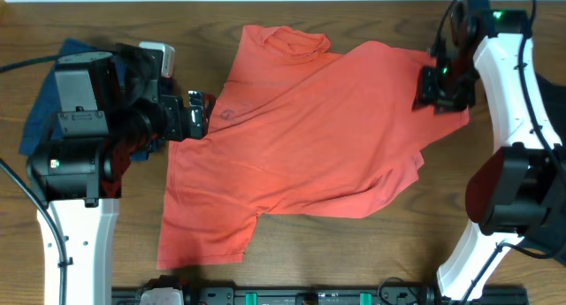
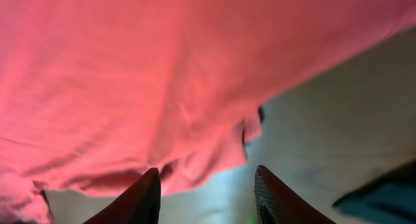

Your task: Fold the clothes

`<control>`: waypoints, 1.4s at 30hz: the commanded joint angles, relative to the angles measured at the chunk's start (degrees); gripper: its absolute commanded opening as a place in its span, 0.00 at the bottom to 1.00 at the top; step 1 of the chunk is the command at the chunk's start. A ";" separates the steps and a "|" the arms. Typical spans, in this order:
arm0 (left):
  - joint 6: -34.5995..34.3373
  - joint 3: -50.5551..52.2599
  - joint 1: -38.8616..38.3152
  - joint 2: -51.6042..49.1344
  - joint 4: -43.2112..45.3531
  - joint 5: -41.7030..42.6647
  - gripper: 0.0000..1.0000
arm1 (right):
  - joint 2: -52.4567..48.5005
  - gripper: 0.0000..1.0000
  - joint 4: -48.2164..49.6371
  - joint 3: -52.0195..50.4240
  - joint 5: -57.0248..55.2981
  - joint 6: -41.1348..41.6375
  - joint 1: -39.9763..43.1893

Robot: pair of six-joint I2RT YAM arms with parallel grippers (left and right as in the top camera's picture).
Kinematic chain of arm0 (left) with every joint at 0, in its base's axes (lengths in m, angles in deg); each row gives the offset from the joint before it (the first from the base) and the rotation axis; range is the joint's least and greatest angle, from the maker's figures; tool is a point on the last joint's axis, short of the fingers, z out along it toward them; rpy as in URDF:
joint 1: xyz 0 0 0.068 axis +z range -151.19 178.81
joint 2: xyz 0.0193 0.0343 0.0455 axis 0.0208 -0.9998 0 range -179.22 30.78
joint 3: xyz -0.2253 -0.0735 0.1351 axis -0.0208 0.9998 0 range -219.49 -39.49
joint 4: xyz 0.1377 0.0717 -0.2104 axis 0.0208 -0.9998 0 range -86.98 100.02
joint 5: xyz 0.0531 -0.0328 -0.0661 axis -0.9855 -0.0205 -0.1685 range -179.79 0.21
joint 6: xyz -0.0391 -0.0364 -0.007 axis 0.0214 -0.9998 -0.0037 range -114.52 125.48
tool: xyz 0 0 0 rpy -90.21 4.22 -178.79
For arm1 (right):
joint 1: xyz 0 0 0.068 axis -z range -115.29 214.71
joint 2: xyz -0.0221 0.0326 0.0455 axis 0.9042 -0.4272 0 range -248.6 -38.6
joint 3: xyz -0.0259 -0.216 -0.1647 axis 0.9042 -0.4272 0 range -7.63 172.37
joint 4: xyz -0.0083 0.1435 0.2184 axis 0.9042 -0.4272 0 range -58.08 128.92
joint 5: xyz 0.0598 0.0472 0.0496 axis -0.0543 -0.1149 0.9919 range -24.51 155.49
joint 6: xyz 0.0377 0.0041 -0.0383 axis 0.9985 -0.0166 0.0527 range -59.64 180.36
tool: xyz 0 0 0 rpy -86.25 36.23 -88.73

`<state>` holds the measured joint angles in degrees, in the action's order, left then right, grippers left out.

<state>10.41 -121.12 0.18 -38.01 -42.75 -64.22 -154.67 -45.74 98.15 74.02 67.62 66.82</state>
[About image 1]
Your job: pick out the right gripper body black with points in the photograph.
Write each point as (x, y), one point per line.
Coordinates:
(452, 91)

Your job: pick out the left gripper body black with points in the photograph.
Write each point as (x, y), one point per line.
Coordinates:
(164, 119)

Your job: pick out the orange t-shirt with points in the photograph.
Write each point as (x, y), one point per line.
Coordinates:
(297, 129)

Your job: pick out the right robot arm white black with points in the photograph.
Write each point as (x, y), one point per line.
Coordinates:
(521, 187)

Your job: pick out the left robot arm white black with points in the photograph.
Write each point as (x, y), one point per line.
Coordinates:
(113, 104)

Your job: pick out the black folded garment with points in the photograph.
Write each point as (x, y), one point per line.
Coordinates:
(554, 99)

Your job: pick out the navy blue folded shorts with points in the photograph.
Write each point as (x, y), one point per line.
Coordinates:
(47, 102)

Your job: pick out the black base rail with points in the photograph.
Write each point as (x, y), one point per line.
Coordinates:
(171, 290)

